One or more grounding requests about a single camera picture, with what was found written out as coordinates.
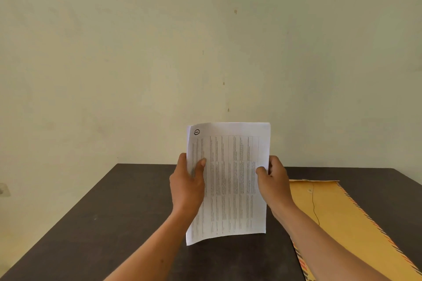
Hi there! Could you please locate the white paper with circled mark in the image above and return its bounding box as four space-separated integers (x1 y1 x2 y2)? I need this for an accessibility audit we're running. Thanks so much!
185 122 272 246

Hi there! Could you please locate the person's left forearm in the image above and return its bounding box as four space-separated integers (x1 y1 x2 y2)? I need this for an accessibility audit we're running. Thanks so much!
104 206 195 281

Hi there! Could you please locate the person's right forearm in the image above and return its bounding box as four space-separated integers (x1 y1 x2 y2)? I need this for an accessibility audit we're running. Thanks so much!
276 203 393 281

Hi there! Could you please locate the brown envelope with striped border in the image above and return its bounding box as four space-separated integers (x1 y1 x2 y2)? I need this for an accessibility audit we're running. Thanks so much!
288 178 422 281

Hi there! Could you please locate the person's left hand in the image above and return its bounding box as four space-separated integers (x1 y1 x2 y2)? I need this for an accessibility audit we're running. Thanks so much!
169 152 207 223

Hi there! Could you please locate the person's right hand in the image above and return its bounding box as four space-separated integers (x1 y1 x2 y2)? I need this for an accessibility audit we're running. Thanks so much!
255 155 298 223

